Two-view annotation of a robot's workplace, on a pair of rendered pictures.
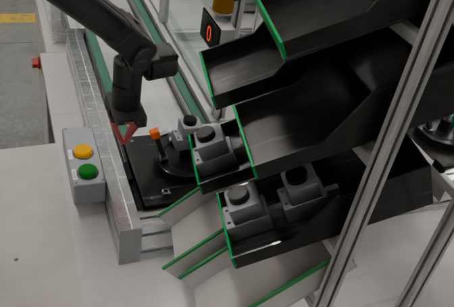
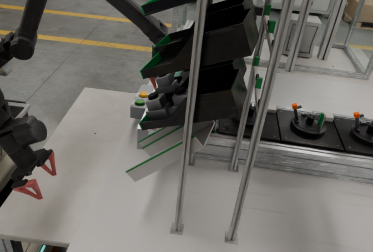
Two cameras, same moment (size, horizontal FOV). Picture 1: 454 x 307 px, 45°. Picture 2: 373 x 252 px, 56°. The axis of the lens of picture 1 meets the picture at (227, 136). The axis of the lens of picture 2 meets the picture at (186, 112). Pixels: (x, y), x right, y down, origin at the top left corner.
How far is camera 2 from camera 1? 0.55 m
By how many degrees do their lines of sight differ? 25
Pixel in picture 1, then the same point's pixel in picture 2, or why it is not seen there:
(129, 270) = (140, 152)
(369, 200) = (189, 97)
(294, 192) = (174, 97)
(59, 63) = not seen: hidden behind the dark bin
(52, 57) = not seen: hidden behind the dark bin
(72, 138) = (143, 88)
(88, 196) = (137, 114)
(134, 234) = (144, 133)
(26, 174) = (121, 102)
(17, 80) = not seen: hidden behind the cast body
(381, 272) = (280, 197)
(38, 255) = (105, 134)
